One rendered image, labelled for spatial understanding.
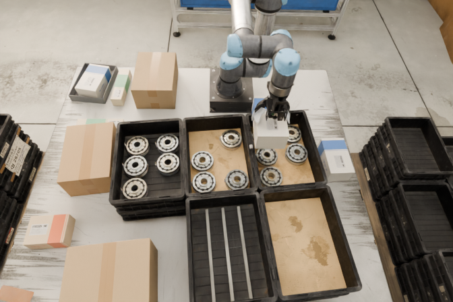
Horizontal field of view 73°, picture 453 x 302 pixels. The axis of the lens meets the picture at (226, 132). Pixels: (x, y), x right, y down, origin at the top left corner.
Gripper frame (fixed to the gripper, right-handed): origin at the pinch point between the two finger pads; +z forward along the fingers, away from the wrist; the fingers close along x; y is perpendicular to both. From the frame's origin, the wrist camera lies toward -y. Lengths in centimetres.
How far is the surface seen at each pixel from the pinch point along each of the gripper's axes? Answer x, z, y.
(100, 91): -87, 37, -46
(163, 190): -44, 29, 18
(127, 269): -53, 21, 52
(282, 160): 10.1, 28.4, 3.2
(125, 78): -74, 36, -55
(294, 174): 15.1, 28.3, 10.9
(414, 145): 105, 63, -26
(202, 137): -27.9, 28.6, -9.3
